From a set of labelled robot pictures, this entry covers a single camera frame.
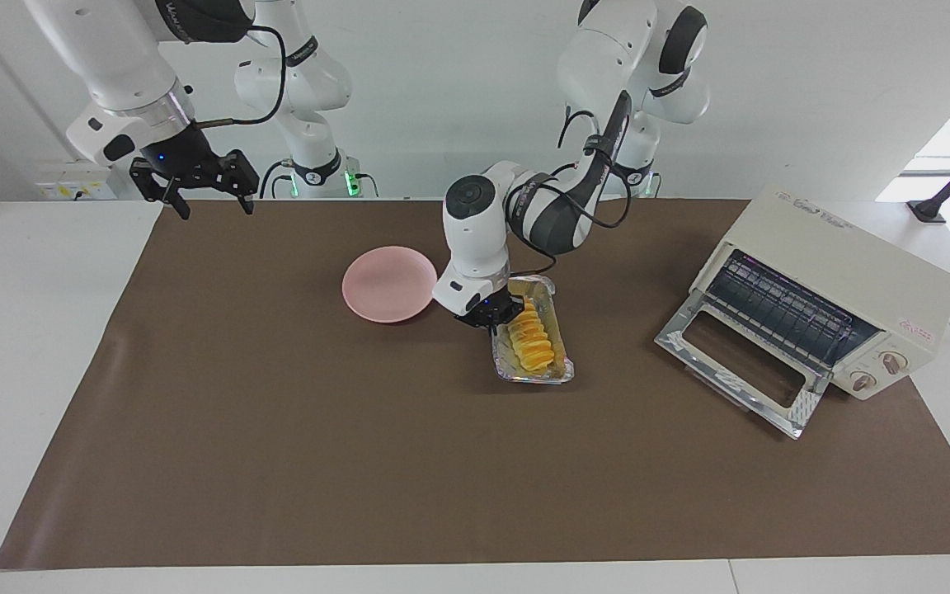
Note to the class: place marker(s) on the aluminium foil tray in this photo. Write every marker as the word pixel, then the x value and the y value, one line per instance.
pixel 534 375

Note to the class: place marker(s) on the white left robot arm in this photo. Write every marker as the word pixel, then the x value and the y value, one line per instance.
pixel 475 239

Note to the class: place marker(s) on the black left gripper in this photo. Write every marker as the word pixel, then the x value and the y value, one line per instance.
pixel 487 309

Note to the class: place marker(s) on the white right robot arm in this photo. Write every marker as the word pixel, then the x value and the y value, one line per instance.
pixel 120 74

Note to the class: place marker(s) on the brown table mat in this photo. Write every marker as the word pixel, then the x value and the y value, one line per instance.
pixel 442 462

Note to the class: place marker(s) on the pink round plate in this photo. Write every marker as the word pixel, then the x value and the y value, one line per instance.
pixel 388 285

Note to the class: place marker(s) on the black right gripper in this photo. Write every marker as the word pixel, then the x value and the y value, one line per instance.
pixel 195 169

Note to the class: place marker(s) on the white wall socket box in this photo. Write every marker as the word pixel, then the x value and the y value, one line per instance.
pixel 79 177

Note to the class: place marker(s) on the white toaster oven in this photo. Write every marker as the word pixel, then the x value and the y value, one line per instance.
pixel 838 256

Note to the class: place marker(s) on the beige oven knob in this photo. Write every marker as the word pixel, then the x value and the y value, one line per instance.
pixel 862 382
pixel 893 362

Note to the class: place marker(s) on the yellow sliced bread loaf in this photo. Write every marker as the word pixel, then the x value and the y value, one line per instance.
pixel 531 342

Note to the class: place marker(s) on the glass oven door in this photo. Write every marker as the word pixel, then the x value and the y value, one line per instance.
pixel 689 330

